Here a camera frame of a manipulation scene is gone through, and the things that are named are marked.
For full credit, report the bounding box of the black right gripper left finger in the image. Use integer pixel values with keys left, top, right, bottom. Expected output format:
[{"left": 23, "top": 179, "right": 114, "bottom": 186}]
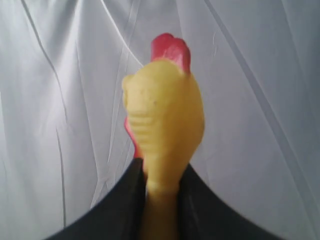
[{"left": 49, "top": 158, "right": 146, "bottom": 240}]

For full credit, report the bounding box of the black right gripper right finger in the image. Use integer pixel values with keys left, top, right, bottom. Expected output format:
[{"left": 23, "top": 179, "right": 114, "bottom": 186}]
[{"left": 177, "top": 164, "right": 286, "bottom": 240}]

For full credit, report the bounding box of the yellow rubber chicken whole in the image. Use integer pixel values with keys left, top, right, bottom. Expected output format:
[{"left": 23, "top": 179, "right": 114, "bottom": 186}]
[{"left": 122, "top": 33, "right": 205, "bottom": 240}]

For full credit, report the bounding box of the blue-grey backdrop curtain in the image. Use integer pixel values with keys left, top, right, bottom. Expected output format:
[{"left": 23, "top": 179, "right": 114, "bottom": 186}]
[{"left": 0, "top": 0, "right": 320, "bottom": 240}]

